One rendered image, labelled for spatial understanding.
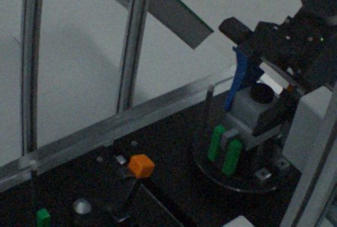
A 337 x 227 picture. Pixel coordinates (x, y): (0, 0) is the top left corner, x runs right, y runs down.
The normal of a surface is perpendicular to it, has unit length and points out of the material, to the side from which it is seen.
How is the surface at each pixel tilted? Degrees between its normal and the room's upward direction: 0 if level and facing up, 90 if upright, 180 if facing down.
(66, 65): 0
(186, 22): 90
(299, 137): 90
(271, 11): 0
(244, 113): 90
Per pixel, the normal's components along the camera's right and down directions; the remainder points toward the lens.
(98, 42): 0.15, -0.72
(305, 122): -0.76, 0.36
